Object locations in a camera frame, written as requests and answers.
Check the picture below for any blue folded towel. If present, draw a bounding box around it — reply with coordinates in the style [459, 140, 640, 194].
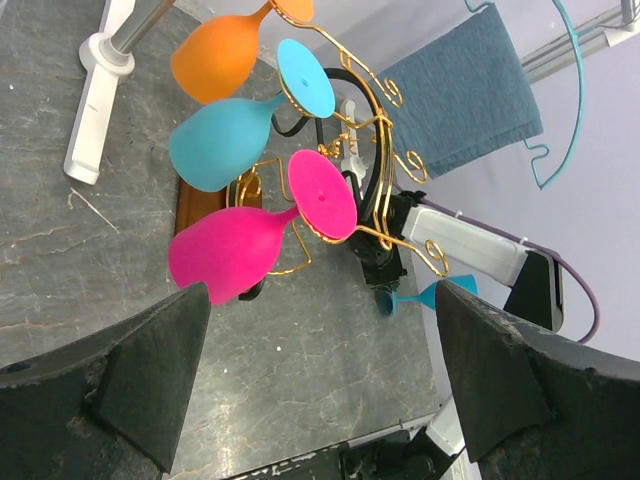
[382, 2, 543, 179]

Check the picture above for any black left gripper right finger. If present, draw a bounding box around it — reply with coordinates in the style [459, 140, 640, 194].
[436, 281, 639, 479]

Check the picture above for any pink wine glass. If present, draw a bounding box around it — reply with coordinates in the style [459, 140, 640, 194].
[168, 149, 357, 305]

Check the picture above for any teal clothes hanger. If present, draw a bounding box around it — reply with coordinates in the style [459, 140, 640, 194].
[463, 0, 586, 190]

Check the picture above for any white metal clothes rail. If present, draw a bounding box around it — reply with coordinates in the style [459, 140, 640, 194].
[63, 0, 174, 185]

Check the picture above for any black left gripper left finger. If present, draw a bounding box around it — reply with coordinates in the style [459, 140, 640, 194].
[1, 284, 211, 479]

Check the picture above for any blue wine glass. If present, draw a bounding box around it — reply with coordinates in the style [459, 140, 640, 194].
[168, 38, 336, 192]
[374, 274, 478, 316]

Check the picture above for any gold wire wine glass rack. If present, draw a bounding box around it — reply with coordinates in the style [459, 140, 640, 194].
[172, 0, 449, 301]

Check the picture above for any orange wine glass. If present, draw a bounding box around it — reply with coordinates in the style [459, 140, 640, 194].
[170, 1, 314, 104]

